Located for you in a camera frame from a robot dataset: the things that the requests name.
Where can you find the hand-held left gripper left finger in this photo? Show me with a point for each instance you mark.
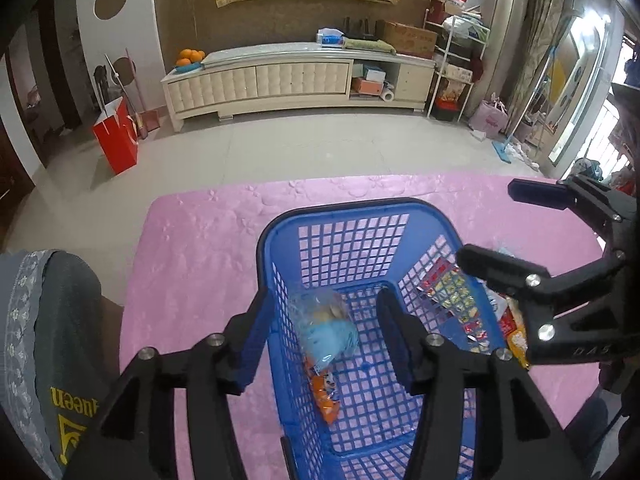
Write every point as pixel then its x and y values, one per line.
pixel 261 332

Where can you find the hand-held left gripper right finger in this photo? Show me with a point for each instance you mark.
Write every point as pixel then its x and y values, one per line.
pixel 400 340

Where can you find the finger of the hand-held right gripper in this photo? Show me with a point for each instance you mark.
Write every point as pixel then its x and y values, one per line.
pixel 500 267
pixel 537 192

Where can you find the light blue snack packet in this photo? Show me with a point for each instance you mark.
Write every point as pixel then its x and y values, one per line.
pixel 327 335

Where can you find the orange snack packet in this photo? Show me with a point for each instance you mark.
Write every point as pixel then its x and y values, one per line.
pixel 325 395

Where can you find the blue plastic basket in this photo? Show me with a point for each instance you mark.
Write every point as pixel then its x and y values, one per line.
pixel 350 207

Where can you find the blue flat mop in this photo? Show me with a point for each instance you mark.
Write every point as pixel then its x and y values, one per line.
pixel 502 152

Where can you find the colourful printed snack packet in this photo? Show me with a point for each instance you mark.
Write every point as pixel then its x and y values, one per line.
pixel 450 290

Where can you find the pink bag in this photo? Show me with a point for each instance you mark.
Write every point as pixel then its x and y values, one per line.
pixel 487 120

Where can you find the pink embossed tablecloth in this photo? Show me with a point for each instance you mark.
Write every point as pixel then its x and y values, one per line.
pixel 200 260

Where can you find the arched standing mirror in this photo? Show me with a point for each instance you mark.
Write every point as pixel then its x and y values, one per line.
pixel 575 90

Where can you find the white metal rack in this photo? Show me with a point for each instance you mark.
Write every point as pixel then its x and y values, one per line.
pixel 452 67

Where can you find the white standing air conditioner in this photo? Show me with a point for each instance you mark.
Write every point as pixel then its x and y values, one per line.
pixel 512 35

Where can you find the white paper roll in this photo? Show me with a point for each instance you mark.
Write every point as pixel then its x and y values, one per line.
pixel 389 95

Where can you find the orange box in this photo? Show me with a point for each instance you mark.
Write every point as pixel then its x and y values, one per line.
pixel 367 86

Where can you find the brown cardboard box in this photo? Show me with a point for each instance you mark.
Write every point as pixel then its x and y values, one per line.
pixel 407 40

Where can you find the light blue box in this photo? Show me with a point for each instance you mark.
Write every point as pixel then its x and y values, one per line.
pixel 374 73

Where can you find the green cushion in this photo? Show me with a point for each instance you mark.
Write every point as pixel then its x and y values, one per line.
pixel 367 45

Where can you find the red paper bag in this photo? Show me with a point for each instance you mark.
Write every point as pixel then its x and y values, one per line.
pixel 117 140

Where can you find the black router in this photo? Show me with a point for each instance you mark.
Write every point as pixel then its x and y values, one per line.
pixel 360 30

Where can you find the broom with dustpan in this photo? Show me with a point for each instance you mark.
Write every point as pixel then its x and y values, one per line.
pixel 147 120

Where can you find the cream TV cabinet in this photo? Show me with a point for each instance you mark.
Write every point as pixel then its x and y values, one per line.
pixel 260 82

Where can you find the blue and white tissue pack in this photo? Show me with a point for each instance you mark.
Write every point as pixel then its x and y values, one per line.
pixel 329 37

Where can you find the blue plate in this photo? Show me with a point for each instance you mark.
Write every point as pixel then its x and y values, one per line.
pixel 187 66

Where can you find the heap of oranges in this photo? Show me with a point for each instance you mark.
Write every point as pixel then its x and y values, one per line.
pixel 191 56

